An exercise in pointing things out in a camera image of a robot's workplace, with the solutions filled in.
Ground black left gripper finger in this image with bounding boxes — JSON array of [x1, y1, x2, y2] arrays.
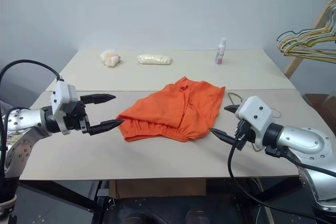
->
[[87, 119, 125, 136], [80, 93, 117, 105]]

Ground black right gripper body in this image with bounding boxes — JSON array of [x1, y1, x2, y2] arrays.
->
[[234, 119, 257, 152]]

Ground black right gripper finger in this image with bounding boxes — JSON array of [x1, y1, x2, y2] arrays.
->
[[223, 104, 241, 116], [208, 127, 237, 146]]

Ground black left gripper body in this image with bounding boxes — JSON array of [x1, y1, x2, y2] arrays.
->
[[62, 99, 91, 134]]

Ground olive wire hanger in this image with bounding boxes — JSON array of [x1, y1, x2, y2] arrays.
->
[[227, 92, 283, 119]]

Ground orange shorts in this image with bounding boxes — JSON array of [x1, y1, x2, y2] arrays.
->
[[115, 76, 226, 143]]

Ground white crumpled cloth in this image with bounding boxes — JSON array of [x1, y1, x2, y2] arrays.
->
[[99, 49, 122, 67]]

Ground white spray bottle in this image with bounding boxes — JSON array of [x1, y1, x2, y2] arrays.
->
[[214, 37, 227, 65]]

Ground pale yellow packet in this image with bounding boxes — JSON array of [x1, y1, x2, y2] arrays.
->
[[137, 54, 173, 66]]

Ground bunch of hangers on rack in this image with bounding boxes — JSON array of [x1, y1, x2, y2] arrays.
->
[[284, 0, 336, 79]]

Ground cardboard box under table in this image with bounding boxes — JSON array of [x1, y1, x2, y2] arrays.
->
[[109, 178, 207, 199]]

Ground brown cardboard box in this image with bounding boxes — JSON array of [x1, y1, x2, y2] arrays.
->
[[301, 93, 336, 130]]

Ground dark rounded shape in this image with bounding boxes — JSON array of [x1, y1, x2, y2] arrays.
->
[[185, 207, 208, 224], [122, 208, 148, 224]]

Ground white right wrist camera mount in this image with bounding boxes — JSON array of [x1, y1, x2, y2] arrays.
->
[[234, 95, 276, 150]]

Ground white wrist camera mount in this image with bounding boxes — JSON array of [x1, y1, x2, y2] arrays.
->
[[234, 95, 276, 150], [49, 79, 80, 135]]

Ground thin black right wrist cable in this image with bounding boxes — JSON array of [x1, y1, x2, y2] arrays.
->
[[227, 123, 326, 223]]

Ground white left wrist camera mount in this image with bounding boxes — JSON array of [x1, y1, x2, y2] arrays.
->
[[49, 79, 80, 135]]

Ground black table frame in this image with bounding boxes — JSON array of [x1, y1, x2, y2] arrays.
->
[[19, 178, 316, 224]]

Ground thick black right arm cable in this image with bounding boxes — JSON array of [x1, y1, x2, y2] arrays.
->
[[264, 146, 336, 176]]

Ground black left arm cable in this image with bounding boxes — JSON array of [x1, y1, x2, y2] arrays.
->
[[0, 59, 65, 190]]

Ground dark green wire hanger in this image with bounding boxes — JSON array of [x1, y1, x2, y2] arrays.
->
[[283, 28, 336, 63]]

